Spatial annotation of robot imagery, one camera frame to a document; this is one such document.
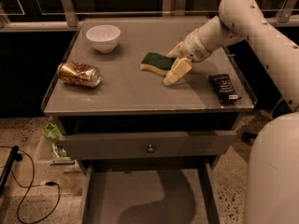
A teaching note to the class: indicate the green and yellow sponge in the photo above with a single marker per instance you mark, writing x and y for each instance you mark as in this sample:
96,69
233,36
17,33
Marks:
156,63

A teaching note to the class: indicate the black office chair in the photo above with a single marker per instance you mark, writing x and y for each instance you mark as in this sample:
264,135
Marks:
248,137

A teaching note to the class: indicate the clear plastic storage bin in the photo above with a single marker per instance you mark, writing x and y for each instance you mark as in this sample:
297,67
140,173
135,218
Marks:
43,155

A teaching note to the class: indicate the grey open middle drawer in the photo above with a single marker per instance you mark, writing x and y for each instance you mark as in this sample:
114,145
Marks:
153,195

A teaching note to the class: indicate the metal window bracket left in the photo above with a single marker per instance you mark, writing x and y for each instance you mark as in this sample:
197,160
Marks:
70,13

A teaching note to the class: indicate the metal window bracket right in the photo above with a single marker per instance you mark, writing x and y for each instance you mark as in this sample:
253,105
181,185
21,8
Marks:
285,12

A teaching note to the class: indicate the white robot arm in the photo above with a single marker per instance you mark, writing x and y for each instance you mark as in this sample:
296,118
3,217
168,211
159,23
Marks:
272,192

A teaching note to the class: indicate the black bar on floor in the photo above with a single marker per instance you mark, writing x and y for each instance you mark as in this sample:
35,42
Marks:
7,167

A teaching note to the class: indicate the grey top drawer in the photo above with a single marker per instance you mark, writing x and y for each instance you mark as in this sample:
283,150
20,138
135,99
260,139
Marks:
108,146

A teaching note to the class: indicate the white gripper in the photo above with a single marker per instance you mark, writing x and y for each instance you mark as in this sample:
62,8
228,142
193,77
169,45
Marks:
192,48

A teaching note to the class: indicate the green bag in bin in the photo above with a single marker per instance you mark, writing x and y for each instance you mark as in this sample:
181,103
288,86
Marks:
53,134

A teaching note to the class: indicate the white ceramic bowl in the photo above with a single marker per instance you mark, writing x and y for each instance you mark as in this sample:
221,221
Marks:
104,38

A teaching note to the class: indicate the round metal drawer knob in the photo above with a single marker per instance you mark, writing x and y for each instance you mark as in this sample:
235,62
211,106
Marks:
150,149

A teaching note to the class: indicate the gold crushed soda can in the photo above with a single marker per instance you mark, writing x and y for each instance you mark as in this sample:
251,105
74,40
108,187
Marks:
80,74

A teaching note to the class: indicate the black snack packet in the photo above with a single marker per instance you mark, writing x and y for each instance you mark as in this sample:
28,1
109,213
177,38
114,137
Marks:
223,86

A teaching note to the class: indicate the grey drawer cabinet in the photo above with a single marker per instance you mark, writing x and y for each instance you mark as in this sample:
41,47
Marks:
129,100

